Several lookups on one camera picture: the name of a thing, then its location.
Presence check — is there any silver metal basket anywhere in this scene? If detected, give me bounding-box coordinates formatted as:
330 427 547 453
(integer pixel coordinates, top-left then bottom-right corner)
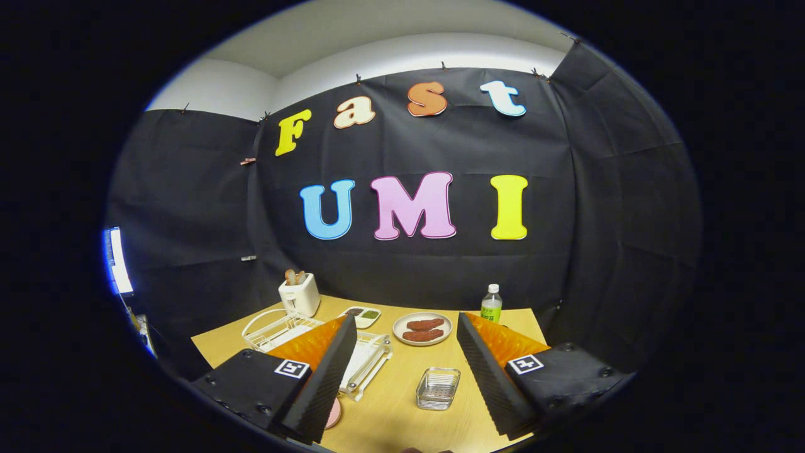
416 367 462 411

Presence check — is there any white plate with meat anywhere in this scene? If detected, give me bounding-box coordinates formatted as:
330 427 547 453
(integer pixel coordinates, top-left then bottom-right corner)
392 312 453 347

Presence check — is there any black backdrop cloth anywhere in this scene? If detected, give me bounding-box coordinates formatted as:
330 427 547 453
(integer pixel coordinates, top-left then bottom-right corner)
106 41 703 384

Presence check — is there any white wire dish rack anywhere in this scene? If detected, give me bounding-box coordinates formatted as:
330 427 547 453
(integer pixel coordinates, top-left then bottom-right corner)
242 311 393 402

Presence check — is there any green label drink bottle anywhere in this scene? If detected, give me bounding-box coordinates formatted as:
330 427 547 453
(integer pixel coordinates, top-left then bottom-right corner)
480 283 503 324

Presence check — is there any white toaster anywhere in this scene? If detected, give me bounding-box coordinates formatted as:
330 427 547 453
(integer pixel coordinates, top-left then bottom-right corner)
279 272 321 318

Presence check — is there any bright monitor screen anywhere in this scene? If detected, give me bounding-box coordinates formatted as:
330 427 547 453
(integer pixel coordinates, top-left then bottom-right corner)
103 226 135 296

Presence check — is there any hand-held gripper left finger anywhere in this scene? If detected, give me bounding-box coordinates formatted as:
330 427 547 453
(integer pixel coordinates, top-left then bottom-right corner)
192 313 359 446

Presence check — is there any white power cable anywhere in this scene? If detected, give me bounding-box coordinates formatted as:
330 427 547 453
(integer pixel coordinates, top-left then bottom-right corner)
241 308 287 340

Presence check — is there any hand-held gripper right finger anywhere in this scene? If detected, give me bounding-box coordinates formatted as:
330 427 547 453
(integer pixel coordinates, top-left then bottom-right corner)
456 311 633 441

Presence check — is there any white divided bean dish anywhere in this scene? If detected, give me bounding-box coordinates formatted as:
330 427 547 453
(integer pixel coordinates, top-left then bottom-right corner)
338 306 382 330

